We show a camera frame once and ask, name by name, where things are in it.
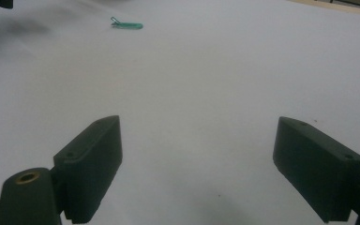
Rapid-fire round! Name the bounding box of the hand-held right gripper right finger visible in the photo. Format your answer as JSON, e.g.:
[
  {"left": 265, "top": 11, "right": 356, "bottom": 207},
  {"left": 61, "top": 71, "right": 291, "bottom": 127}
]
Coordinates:
[{"left": 272, "top": 116, "right": 360, "bottom": 223}]

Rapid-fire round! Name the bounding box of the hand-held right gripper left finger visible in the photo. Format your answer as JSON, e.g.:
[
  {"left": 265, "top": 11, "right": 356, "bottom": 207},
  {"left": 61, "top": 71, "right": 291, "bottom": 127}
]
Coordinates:
[{"left": 52, "top": 114, "right": 124, "bottom": 225}]

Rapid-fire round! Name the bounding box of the green paper clip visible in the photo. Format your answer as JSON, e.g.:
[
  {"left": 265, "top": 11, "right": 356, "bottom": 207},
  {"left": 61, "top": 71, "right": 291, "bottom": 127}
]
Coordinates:
[{"left": 110, "top": 16, "right": 144, "bottom": 31}]

